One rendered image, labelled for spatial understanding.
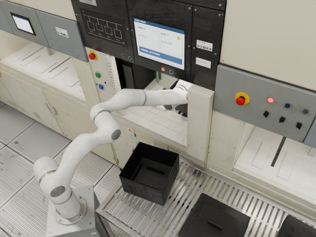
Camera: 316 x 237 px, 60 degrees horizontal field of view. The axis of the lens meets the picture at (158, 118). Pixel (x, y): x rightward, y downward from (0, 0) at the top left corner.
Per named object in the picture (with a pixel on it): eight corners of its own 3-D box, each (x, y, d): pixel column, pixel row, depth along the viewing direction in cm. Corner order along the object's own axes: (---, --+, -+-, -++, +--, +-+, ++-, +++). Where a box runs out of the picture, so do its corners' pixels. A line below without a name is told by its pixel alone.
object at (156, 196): (141, 156, 189) (138, 141, 176) (179, 169, 180) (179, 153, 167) (122, 191, 172) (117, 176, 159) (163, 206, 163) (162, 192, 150)
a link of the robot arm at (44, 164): (54, 209, 146) (38, 185, 129) (43, 184, 157) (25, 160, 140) (75, 195, 150) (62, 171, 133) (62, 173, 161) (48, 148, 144)
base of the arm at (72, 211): (54, 228, 158) (42, 214, 144) (55, 198, 171) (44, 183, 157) (87, 221, 160) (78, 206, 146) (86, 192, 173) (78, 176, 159)
